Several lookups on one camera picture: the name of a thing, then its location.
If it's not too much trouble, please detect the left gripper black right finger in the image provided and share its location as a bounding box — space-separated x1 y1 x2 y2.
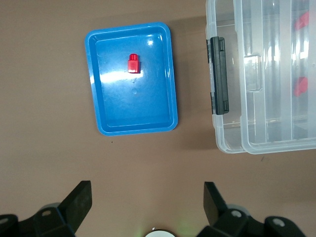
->
197 182 249 237

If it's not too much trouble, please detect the blue plastic tray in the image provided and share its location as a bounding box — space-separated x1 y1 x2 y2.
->
84 21 179 137

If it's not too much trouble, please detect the clear plastic box lid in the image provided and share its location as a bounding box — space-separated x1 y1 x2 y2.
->
233 0 316 155

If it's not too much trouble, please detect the black box latch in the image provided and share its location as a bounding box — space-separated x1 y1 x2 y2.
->
206 36 230 116

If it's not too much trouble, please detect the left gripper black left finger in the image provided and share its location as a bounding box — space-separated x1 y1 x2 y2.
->
33 180 93 237

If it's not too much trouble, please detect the clear plastic storage box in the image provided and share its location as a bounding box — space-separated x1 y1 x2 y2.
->
205 0 316 154

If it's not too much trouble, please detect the red block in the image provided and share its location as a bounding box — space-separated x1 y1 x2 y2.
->
293 76 309 97
127 53 141 74
293 11 310 30

